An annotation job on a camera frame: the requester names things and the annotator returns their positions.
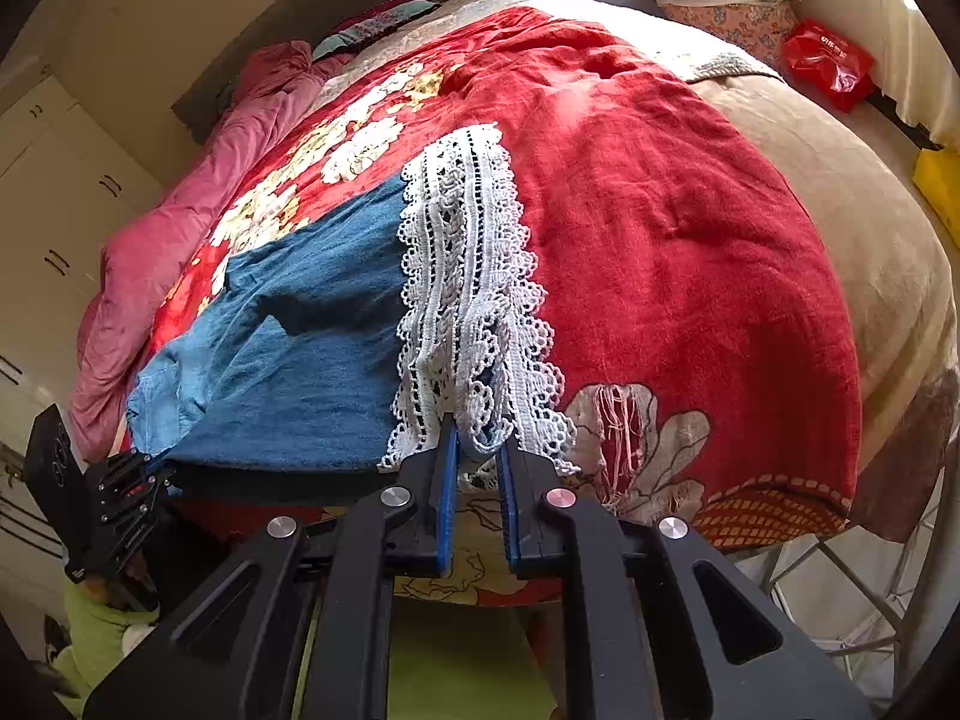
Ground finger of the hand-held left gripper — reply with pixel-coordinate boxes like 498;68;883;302
86;452;179;500
90;481;172;565

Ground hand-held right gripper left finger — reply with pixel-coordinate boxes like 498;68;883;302
82;412;460;720

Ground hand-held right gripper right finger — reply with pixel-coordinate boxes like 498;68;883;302
495;435;875;720

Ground blue jeans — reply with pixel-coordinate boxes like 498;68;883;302
126;122;580;477

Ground person's left forearm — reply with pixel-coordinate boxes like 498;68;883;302
49;581;160;717

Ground pink duvet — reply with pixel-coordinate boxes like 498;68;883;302
69;41;353;464

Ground cream wardrobe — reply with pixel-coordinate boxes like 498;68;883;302
0;67;167;616

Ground red floral blanket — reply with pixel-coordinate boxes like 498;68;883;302
124;6;863;608

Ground purple teal pillow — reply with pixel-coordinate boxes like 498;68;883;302
311;0;452;62

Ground white patterned bed sheet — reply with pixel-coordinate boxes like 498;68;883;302
315;0;782;85

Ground floral bag with clothes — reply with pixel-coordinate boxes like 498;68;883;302
660;0;800;73

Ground yellow box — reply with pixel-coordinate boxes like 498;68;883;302
911;148;960;250

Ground red plastic packet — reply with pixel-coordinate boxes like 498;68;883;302
781;19;877;113

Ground cream curtain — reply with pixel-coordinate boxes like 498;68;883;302
795;0;960;151

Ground metal rack frame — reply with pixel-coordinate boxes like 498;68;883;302
735;465;947;695

